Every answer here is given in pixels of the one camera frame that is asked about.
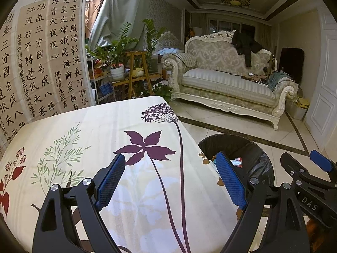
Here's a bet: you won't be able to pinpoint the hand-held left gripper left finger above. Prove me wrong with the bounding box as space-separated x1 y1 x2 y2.
33 153 126 253

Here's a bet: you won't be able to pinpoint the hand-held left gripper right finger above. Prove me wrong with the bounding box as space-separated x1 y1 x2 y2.
215 151 307 253

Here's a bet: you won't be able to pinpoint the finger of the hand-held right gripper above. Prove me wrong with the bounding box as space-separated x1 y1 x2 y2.
310 150 337 182
280 152 331 189

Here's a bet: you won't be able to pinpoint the black-lined trash bin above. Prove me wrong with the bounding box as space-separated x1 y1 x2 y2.
197 134 275 190

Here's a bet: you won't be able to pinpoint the person's right forearm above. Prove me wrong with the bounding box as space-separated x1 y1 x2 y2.
307 216 325 233

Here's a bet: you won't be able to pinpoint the grey box yellow contents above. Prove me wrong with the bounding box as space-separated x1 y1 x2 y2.
286 96 310 121

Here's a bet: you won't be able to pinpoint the floral tablecloth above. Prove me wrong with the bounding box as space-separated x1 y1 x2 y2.
0 95 243 253

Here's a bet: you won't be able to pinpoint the white door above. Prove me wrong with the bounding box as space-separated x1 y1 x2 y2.
303 5 337 151

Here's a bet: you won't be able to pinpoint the teal cloth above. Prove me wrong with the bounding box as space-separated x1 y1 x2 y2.
269 72 293 89

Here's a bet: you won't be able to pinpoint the ornate cream sofa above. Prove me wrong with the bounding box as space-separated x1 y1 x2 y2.
162 30 300 131

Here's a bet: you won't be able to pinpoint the white metal shelf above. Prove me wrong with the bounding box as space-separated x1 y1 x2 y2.
88 55 117 105

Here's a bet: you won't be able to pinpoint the dark cabinet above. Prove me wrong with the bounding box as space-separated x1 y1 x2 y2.
279 47 305 85

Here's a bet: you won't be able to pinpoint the papers on sofa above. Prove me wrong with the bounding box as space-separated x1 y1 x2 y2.
242 72 269 84

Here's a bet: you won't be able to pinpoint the trailing green plant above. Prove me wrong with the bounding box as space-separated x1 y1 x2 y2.
147 83 173 98

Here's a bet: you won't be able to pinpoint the potted plant white pot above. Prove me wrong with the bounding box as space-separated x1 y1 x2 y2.
86 22 139 81

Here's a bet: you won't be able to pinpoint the wooden plant stand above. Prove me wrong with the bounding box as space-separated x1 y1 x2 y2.
113 51 164 102

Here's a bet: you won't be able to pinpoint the striped throw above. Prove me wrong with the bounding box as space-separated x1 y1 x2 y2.
172 53 197 68

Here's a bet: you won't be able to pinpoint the black jacket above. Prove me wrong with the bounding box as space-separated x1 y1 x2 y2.
232 30 264 67

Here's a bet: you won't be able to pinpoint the tall green plant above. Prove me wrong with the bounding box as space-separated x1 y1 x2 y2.
141 18 168 73

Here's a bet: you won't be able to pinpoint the ornate cream armchair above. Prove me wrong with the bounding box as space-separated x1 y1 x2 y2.
155 32 188 80

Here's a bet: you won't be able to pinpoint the grey-green curtain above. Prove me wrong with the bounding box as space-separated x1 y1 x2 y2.
87 0 159 52

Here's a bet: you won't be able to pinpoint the calligraphy wall scroll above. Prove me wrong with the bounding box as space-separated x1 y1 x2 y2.
0 13 27 151
18 0 58 123
46 0 96 111

